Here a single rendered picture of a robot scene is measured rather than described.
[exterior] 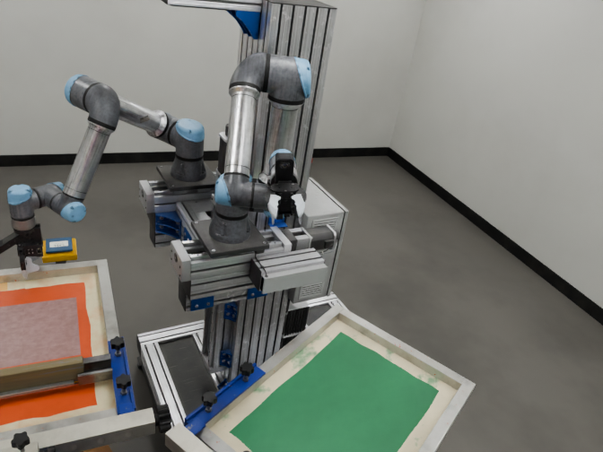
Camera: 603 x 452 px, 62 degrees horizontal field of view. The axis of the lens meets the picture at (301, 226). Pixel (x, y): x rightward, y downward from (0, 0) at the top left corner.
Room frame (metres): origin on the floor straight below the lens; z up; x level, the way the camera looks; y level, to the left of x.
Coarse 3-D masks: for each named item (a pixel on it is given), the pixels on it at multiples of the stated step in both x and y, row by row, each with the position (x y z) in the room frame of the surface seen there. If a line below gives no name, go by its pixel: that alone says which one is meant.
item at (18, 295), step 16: (0, 304) 1.32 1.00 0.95; (16, 304) 1.33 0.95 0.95; (0, 320) 1.25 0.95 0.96; (16, 320) 1.26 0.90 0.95; (0, 336) 1.18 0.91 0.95; (16, 336) 1.19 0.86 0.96; (0, 352) 1.11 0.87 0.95; (16, 352) 1.12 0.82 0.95; (0, 368) 1.05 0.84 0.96; (0, 400) 0.94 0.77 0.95; (16, 400) 0.95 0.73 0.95; (0, 416) 0.89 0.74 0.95; (16, 416) 0.90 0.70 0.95
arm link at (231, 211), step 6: (222, 174) 1.58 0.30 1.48; (252, 180) 1.57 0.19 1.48; (216, 204) 1.53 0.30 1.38; (216, 210) 1.53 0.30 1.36; (222, 210) 1.51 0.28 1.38; (228, 210) 1.51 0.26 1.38; (234, 210) 1.51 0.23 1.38; (240, 210) 1.52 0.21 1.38; (246, 210) 1.53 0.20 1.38; (252, 210) 1.53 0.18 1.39; (228, 216) 1.51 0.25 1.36; (234, 216) 1.51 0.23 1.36
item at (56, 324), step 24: (48, 288) 1.45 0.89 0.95; (72, 288) 1.47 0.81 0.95; (24, 312) 1.30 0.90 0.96; (48, 312) 1.32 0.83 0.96; (72, 312) 1.34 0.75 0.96; (24, 336) 1.19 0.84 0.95; (48, 336) 1.21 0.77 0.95; (72, 336) 1.23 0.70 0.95; (24, 360) 1.10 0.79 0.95; (48, 360) 1.11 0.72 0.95; (24, 408) 0.93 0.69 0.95; (48, 408) 0.94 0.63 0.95; (72, 408) 0.96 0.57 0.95
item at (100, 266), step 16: (0, 272) 1.45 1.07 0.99; (16, 272) 1.46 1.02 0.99; (32, 272) 1.48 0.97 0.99; (48, 272) 1.51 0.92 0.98; (64, 272) 1.53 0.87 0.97; (80, 272) 1.56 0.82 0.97; (96, 272) 1.58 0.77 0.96; (112, 304) 1.38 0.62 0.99; (112, 320) 1.30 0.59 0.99; (112, 336) 1.23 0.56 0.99; (80, 416) 0.91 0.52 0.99; (96, 416) 0.92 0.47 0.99; (0, 432) 0.82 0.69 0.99; (16, 432) 0.83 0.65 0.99; (32, 432) 0.84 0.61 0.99
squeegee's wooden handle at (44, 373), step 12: (60, 360) 1.03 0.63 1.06; (72, 360) 1.04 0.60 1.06; (0, 372) 0.95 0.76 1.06; (12, 372) 0.96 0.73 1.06; (24, 372) 0.97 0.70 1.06; (36, 372) 0.98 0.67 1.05; (48, 372) 1.00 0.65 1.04; (60, 372) 1.01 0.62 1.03; (72, 372) 1.02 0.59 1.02; (0, 384) 0.94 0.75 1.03; (12, 384) 0.95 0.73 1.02; (24, 384) 0.97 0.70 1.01; (36, 384) 0.98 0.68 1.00
